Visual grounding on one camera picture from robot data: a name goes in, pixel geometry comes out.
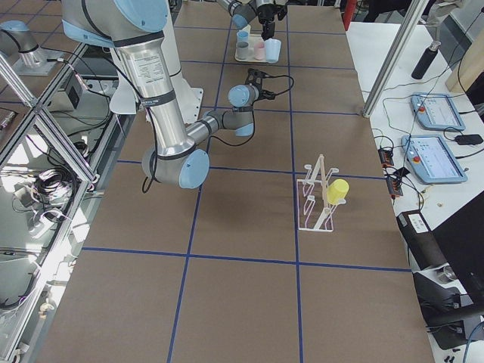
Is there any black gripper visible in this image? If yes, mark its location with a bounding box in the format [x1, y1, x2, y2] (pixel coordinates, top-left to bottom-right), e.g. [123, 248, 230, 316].
[256, 0, 287, 40]

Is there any pink plastic cup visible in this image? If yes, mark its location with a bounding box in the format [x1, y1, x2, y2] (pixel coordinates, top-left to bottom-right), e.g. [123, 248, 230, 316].
[253, 42, 265, 61]

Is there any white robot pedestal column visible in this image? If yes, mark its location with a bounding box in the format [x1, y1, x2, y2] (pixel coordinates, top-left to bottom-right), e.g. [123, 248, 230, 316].
[110, 0, 203, 125]

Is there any light blue cup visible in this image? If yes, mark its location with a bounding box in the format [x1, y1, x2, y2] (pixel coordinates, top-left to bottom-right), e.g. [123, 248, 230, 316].
[264, 38, 281, 64]
[237, 30, 250, 42]

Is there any black power adapter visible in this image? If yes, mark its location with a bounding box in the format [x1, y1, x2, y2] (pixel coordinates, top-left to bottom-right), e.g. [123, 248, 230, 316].
[455, 134, 483, 145]

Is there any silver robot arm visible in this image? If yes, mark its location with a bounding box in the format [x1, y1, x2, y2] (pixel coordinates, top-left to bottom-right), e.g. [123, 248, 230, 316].
[62, 1, 259, 192]
[216, 0, 287, 41]

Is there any blue teach pendant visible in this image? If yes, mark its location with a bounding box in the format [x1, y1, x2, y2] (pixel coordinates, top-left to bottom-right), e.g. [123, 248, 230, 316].
[401, 135, 467, 185]
[411, 93, 465, 131]

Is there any white serving tray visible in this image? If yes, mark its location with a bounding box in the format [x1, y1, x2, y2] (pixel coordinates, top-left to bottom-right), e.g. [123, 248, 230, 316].
[234, 34, 268, 64]

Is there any near blue teach pendant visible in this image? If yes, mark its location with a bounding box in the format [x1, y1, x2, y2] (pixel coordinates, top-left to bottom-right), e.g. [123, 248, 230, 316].
[401, 135, 467, 185]

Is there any light blue cup front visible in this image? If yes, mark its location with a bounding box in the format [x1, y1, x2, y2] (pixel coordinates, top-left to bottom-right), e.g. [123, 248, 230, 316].
[264, 38, 281, 64]

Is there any yellow plastic cup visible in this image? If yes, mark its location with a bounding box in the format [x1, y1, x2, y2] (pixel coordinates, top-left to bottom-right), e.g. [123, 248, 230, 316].
[327, 178, 349, 205]

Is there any white wire cup rack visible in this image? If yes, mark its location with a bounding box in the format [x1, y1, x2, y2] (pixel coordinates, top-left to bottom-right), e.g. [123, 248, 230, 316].
[296, 154, 347, 232]

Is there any grey plastic cup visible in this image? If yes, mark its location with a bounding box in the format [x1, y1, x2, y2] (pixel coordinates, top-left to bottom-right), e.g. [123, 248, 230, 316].
[235, 41, 250, 61]

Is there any aluminium frame post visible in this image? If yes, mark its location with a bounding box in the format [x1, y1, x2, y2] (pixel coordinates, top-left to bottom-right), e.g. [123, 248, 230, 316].
[361, 0, 428, 118]

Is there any far blue teach pendant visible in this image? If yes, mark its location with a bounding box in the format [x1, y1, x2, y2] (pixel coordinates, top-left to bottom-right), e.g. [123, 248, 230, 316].
[411, 93, 465, 131]

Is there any light blue cup rear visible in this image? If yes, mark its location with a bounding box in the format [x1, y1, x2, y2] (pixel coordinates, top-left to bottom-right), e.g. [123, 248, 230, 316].
[237, 30, 250, 42]

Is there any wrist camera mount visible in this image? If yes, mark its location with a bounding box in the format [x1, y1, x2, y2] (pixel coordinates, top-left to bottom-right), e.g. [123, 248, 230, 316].
[245, 68, 276, 101]

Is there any black monitor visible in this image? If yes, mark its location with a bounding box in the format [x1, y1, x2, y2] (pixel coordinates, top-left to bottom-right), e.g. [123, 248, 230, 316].
[433, 194, 484, 303]

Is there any black water bottle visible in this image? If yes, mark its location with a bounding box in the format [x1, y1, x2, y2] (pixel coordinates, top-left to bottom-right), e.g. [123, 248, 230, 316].
[411, 40, 442, 79]

